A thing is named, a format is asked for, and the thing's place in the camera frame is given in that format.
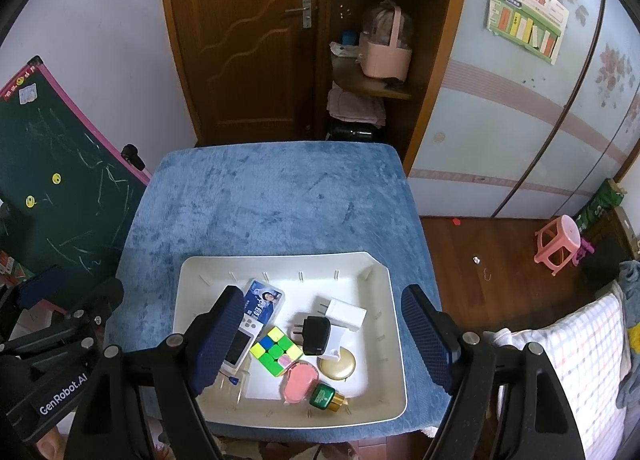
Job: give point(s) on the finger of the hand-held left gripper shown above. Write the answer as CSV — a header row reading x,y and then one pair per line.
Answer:
x,y
102,300
42,287

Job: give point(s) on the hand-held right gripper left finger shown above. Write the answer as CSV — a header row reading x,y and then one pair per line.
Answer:
x,y
217,340

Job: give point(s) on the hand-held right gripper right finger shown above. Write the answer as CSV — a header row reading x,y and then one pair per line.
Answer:
x,y
430,335

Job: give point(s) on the white handheld device with screen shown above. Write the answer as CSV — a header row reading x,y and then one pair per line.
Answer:
x,y
242,345

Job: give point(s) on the blue printed card case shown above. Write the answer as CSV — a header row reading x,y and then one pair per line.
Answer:
x,y
262,305

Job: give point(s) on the colourful puzzle cube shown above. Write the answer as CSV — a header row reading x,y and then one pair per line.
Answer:
x,y
275,350

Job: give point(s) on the white charger block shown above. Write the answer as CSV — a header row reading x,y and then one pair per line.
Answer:
x,y
347,314

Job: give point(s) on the pink tape dispenser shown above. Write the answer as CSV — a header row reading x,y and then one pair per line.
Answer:
x,y
300,382

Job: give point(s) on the black charger plug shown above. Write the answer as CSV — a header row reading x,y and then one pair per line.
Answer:
x,y
312,335

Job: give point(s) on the round gold compact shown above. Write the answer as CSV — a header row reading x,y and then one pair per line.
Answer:
x,y
337,365

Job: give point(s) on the white plastic tray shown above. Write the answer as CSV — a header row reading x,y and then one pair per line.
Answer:
x,y
350,270

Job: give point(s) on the green bottle with gold cap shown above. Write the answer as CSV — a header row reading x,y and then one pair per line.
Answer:
x,y
322,397

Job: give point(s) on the person's left hand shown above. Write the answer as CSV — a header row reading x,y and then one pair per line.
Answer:
x,y
49,447

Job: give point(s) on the white checked cloth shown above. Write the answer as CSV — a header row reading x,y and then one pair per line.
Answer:
x,y
575,340

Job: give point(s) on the black chalkboard knob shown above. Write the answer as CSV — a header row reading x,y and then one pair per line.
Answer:
x,y
132,156

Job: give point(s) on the pink plastic stool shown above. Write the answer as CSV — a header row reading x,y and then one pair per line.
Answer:
x,y
557,240

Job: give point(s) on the small pink toy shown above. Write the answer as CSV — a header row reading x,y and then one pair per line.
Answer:
x,y
585,250

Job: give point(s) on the grey cloth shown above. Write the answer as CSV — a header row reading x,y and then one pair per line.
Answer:
x,y
630,330

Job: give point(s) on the pale flowered wardrobe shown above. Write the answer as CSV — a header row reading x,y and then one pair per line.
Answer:
x,y
500,140

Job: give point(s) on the green package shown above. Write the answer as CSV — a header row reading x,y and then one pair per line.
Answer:
x,y
600,205

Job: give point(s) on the black bag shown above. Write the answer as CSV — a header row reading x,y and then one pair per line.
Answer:
x,y
350,131

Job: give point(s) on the folded pink cloth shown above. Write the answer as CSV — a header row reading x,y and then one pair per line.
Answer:
x,y
355,105

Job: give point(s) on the brown wooden door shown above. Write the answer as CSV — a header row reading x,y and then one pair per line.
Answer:
x,y
240,65

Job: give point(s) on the wooden corner shelf unit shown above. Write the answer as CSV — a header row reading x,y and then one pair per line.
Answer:
x,y
440,40

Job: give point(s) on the white paper packet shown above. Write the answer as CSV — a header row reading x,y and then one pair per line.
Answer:
x,y
342,49

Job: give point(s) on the blue cup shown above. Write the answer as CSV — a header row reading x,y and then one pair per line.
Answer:
x,y
348,38

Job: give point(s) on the green chalkboard with pink frame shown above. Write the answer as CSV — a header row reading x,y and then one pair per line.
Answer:
x,y
60,150

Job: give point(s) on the wall poster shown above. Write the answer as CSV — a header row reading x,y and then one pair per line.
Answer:
x,y
527,10

